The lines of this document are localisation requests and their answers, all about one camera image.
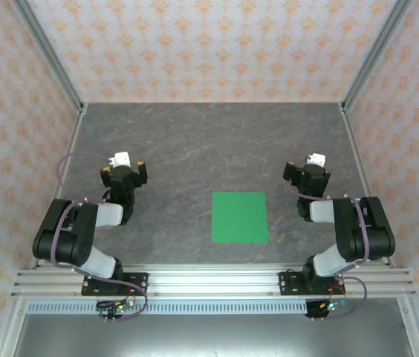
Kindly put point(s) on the aluminium frame leg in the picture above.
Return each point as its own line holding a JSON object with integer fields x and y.
{"x": 7, "y": 331}
{"x": 415, "y": 331}

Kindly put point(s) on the aluminium frame post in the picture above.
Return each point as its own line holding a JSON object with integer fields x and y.
{"x": 51, "y": 59}
{"x": 374, "y": 59}

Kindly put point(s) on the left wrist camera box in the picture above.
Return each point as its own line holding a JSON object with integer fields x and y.
{"x": 122, "y": 158}

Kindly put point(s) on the aluminium mounting rail beam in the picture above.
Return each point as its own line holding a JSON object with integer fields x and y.
{"x": 213, "y": 282}

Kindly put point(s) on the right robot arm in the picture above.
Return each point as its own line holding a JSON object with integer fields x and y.
{"x": 362, "y": 238}

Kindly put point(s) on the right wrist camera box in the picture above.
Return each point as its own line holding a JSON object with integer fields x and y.
{"x": 316, "y": 159}

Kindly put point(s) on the small circuit board with LEDs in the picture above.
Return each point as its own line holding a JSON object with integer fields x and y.
{"x": 332, "y": 305}
{"x": 120, "y": 306}

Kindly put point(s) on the shiny metal sheet panel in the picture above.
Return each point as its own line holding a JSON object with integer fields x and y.
{"x": 213, "y": 338}

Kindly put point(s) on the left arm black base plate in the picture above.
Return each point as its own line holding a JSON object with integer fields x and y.
{"x": 135, "y": 284}

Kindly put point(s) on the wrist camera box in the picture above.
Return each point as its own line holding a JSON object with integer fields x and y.
{"x": 316, "y": 159}
{"x": 122, "y": 158}

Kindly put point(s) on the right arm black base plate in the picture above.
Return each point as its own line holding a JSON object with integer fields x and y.
{"x": 291, "y": 283}

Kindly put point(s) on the aluminium table side rail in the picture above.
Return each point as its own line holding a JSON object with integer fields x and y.
{"x": 72, "y": 148}
{"x": 354, "y": 148}

